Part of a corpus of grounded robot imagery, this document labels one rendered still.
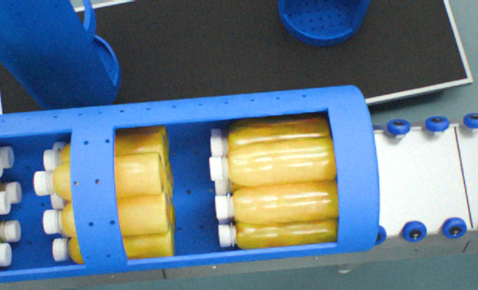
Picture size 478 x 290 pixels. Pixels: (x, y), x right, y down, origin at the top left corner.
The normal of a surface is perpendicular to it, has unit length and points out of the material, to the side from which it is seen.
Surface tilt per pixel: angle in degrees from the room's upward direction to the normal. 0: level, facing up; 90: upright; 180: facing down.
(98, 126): 31
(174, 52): 0
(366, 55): 0
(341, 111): 26
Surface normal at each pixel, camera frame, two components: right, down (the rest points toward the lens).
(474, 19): 0.00, -0.25
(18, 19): 0.32, 0.91
